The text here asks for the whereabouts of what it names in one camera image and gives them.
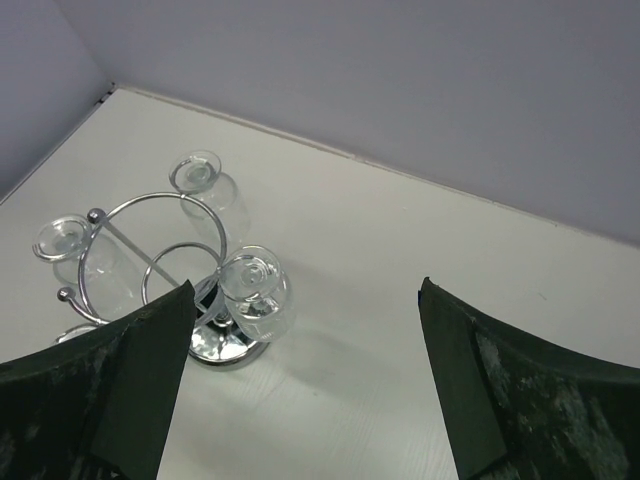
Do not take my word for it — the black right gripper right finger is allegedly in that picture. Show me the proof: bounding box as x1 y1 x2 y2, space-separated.
418 279 639 479

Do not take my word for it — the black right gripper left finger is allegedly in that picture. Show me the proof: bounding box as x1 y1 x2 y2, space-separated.
1 282 196 479

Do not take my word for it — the chrome wine glass rack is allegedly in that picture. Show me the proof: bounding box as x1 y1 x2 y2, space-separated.
57 182 266 370

